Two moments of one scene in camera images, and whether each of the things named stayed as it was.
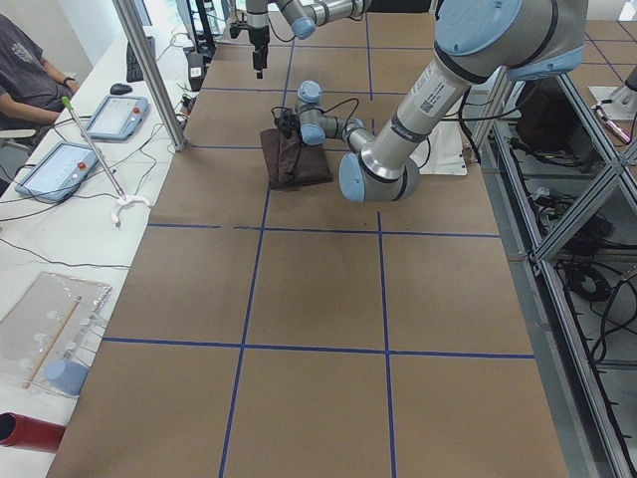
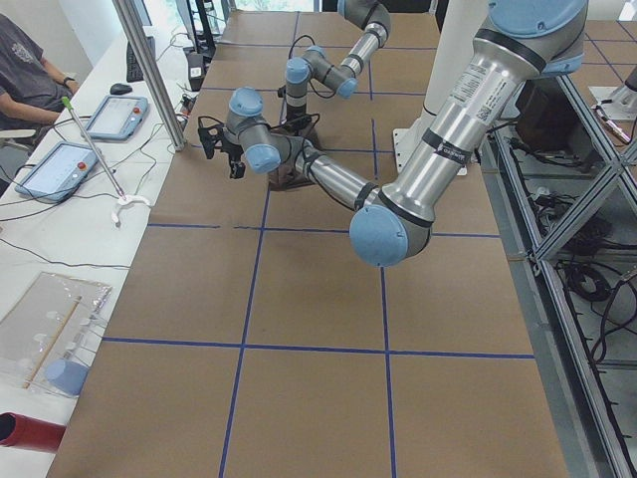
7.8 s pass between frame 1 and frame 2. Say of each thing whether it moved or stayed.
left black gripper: moved
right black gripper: moved
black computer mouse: stayed
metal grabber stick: stayed
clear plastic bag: stayed
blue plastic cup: stayed
